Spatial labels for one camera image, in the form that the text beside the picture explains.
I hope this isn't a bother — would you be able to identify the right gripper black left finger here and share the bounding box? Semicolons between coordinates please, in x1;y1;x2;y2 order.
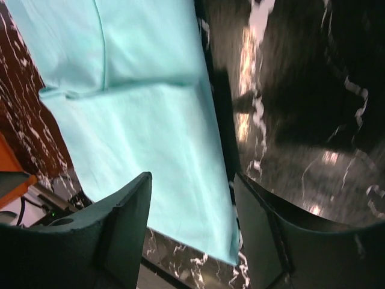
1;172;152;288

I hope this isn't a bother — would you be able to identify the orange plastic laundry basket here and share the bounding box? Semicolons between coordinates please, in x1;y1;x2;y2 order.
1;134;37;208

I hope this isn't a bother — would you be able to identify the teal t shirt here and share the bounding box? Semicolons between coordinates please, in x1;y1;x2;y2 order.
5;1;239;265

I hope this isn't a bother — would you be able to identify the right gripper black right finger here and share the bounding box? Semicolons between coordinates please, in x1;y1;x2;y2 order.
234;173;384;288

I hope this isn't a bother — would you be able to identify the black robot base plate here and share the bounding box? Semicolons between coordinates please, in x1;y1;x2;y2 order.
17;180;253;289

